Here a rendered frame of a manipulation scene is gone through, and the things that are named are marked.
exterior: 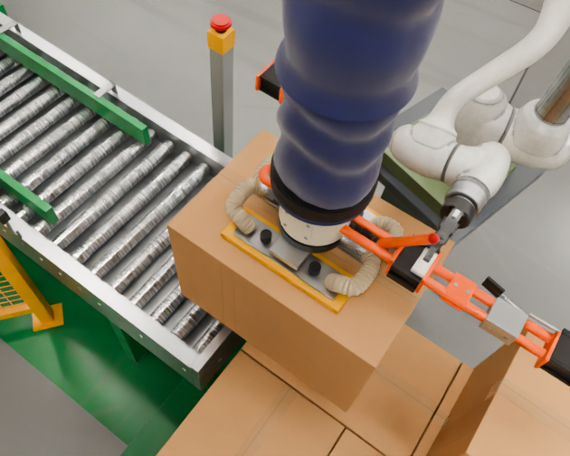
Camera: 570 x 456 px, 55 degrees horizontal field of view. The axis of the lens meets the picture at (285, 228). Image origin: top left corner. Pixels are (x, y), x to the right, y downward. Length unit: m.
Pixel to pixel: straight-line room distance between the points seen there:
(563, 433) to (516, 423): 0.11
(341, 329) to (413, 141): 0.49
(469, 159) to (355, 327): 0.48
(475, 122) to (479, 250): 1.11
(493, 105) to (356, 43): 1.07
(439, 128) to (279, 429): 0.96
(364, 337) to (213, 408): 0.63
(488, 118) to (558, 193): 1.46
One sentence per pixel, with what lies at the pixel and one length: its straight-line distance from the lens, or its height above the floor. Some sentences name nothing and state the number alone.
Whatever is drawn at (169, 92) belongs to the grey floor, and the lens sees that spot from 3.16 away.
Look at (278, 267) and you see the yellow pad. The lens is 1.28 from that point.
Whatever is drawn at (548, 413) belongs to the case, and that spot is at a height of 0.94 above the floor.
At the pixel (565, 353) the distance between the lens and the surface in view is 1.22.
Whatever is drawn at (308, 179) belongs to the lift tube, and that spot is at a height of 1.42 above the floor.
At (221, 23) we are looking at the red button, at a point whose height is 1.04.
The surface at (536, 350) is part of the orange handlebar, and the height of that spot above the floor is 1.22.
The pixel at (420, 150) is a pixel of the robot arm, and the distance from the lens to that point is 1.39.
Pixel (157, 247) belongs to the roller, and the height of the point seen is 0.55.
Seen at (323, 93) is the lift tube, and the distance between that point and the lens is 0.85.
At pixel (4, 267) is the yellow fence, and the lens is 2.07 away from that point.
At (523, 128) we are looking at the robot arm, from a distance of 1.82.
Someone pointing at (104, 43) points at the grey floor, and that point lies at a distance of 3.49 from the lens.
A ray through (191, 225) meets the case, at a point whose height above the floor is 1.07.
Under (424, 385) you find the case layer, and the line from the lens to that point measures 1.84.
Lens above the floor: 2.22
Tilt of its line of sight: 58 degrees down
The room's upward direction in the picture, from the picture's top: 9 degrees clockwise
